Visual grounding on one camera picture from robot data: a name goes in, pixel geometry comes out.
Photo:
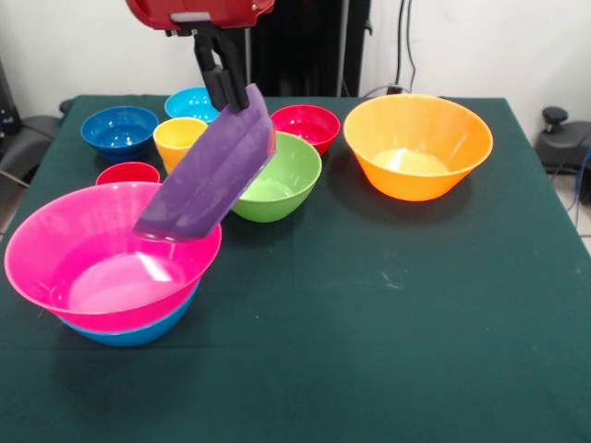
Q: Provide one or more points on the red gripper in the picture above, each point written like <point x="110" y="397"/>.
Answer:
<point x="208" y="9"/>

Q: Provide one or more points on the purple bowl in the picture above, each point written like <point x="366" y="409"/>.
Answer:
<point x="212" y="171"/>

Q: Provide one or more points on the green bowl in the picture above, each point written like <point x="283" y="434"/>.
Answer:
<point x="288" y="175"/>

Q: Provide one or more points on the large pink bowl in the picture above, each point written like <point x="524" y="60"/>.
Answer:
<point x="69" y="240"/>

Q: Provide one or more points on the small light blue bowl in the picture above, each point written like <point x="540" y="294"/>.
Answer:
<point x="187" y="104"/>

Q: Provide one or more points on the yellow cup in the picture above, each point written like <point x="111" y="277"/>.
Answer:
<point x="173" y="138"/>

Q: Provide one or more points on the small red bowl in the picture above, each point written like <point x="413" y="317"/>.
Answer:
<point x="309" y="127"/>

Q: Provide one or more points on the small dark blue bowl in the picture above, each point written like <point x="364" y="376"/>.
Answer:
<point x="117" y="131"/>

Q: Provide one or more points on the red cup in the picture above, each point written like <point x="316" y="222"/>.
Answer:
<point x="127" y="174"/>

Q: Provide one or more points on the black table clamp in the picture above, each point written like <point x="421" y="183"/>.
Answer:
<point x="65" y="106"/>

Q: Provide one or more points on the large orange bowl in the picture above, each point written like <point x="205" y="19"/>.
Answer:
<point x="415" y="124"/>

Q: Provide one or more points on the black chair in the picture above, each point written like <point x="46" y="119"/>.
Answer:
<point x="27" y="138"/>

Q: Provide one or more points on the large light blue bowl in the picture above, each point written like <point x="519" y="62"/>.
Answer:
<point x="134" y="337"/>

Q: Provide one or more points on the black knobbed device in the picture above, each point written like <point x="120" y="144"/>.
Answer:
<point x="561" y="143"/>

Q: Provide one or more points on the dark green tablecloth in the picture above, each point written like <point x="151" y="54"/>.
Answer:
<point x="415" y="369"/>

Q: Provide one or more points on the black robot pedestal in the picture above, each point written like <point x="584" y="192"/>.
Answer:
<point x="305" y="51"/>

